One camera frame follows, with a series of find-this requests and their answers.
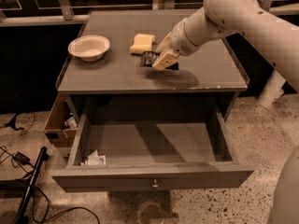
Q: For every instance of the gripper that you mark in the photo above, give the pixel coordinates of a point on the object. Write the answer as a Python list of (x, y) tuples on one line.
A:
[(181, 43)]

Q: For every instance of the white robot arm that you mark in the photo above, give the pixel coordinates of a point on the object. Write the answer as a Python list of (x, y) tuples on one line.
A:
[(274, 38)]

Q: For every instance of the grey open top drawer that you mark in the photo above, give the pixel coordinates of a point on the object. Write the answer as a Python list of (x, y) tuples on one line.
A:
[(179, 154)]

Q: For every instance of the round metal drawer knob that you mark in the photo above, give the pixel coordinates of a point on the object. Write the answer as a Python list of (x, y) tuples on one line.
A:
[(155, 184)]

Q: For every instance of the yellow sponge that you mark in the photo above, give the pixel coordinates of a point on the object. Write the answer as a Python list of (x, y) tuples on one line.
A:
[(142, 43)]

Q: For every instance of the metal window railing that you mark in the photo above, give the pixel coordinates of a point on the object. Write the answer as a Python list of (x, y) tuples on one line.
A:
[(62, 10)]

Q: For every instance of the white bowl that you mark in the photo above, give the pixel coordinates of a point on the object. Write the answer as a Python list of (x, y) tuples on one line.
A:
[(89, 48)]

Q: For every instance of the white items in box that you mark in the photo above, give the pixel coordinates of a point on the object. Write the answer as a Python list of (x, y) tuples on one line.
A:
[(70, 124)]

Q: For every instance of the white crumpled wrapper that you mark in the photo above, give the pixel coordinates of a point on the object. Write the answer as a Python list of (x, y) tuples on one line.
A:
[(94, 159)]

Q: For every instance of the brown cardboard box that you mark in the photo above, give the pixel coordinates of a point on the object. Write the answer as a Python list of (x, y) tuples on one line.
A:
[(57, 130)]

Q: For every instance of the black power adapter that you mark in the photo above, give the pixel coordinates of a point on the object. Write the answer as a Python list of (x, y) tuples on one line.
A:
[(21, 158)]

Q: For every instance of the black pole on floor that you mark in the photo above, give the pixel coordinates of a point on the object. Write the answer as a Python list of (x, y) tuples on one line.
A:
[(30, 185)]

